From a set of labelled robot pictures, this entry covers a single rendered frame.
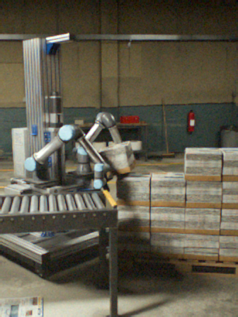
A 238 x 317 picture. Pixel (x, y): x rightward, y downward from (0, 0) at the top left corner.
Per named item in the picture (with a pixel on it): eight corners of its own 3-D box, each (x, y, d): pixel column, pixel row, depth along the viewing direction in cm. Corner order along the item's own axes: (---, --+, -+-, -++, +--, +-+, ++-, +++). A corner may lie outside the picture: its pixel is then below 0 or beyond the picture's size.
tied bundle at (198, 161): (183, 172, 359) (184, 147, 354) (217, 173, 353) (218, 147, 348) (184, 180, 323) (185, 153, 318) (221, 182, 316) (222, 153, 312)
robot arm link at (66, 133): (37, 172, 336) (82, 132, 315) (28, 175, 322) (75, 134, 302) (28, 160, 337) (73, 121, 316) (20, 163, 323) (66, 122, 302)
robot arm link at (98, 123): (73, 156, 376) (105, 110, 378) (69, 153, 389) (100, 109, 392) (82, 163, 380) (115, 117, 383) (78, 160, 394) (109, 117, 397)
